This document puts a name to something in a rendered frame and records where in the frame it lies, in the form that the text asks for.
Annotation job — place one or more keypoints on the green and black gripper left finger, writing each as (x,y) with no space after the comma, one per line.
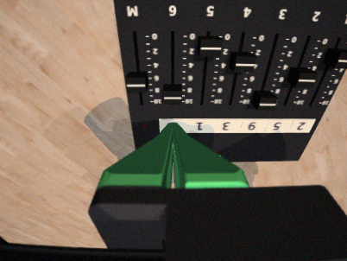
(149,165)

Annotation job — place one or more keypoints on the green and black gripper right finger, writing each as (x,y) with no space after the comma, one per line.
(196,166)

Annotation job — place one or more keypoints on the black lighting desk with faders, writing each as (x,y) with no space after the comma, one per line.
(265,116)

